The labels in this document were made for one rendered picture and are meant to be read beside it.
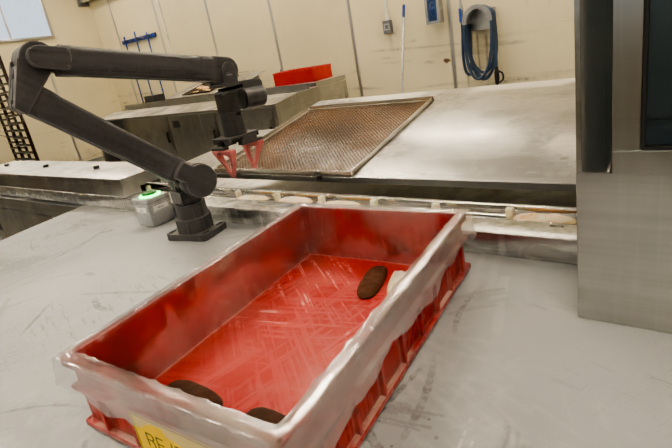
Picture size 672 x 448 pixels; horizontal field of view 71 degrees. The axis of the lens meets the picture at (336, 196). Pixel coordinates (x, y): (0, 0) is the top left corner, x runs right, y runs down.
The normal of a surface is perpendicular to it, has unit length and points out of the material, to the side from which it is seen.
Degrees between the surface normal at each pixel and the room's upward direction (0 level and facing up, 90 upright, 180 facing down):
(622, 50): 90
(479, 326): 0
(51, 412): 0
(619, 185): 90
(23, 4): 90
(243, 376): 0
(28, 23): 90
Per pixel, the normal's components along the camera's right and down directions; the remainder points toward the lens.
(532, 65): -0.57, 0.35
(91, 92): 0.80, 0.05
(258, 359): -0.17, -0.94
